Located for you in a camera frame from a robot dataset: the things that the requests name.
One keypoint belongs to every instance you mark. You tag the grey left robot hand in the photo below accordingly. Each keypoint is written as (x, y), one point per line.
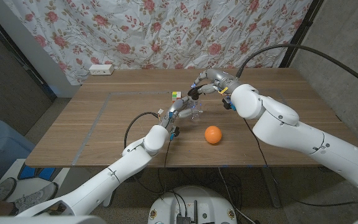
(177, 109)

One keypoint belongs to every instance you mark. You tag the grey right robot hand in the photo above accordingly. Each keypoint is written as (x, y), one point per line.
(221, 79)

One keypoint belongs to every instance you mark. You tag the clear plastic spray bottle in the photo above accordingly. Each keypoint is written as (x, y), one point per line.
(195, 113)

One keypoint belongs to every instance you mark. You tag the black spray trigger top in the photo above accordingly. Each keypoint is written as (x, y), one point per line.
(194, 91)

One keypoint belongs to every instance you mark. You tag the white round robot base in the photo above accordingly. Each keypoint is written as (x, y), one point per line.
(193, 202)

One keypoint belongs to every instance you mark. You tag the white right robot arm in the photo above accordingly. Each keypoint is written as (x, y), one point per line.
(306, 127)

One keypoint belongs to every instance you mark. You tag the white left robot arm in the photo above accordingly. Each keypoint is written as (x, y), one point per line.
(104, 180)

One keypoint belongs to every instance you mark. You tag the multicoloured Rubik's cube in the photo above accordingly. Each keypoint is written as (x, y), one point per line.
(176, 95)

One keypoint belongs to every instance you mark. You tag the orange ball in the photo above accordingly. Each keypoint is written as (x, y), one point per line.
(213, 134)

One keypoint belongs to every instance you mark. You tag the grey tape outline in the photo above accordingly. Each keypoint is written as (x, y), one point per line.
(135, 92)

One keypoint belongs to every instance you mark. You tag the floral print backdrop cloth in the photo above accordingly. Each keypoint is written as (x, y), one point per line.
(166, 31)

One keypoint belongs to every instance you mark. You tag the white power strip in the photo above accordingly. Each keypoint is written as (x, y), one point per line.
(101, 69)

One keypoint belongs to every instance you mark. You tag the black backdrop stand pole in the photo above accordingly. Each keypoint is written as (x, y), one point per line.
(301, 33)

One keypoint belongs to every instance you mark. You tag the white table leg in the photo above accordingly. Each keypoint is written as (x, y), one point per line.
(107, 200)

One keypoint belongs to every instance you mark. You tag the grey table leg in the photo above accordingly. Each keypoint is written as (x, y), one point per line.
(272, 189)

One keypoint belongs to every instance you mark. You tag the white platform with blue pads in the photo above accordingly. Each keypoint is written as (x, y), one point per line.
(30, 186)

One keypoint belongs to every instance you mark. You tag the grey sneaker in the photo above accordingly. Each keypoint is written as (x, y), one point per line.
(34, 196)
(3, 188)

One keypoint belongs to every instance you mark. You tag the white robot torso edge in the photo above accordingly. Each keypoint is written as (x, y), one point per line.
(42, 220)

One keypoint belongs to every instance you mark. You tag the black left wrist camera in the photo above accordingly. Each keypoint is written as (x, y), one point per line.
(175, 131)

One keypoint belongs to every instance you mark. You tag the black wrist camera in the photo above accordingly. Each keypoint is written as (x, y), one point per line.
(175, 131)
(227, 104)

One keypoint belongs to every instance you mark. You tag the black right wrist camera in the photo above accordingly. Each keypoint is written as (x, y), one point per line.
(227, 104)

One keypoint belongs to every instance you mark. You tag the black wall edge strip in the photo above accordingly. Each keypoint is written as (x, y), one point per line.
(36, 74)

